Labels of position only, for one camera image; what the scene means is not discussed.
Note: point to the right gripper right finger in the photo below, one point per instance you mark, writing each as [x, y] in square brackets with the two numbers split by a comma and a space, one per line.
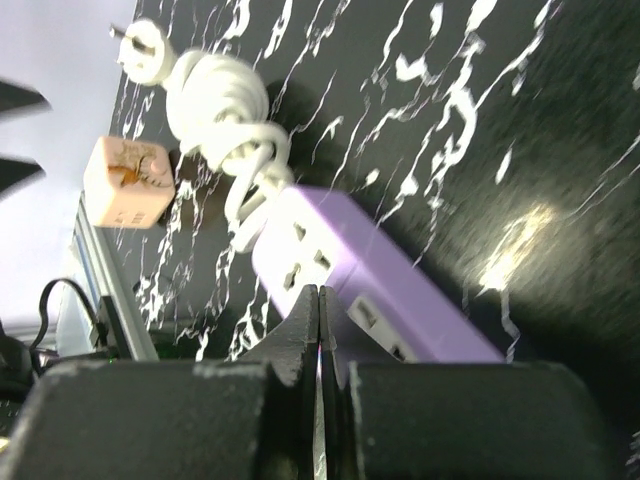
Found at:
[385, 419]

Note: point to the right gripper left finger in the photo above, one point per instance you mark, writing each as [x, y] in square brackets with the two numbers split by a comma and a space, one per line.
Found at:
[252, 418]

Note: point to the pink cube deer adapter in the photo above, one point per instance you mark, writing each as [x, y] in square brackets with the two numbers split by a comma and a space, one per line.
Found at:
[127, 183]

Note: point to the purple power strip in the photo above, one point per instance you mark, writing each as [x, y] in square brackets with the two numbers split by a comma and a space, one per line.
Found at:
[322, 237]

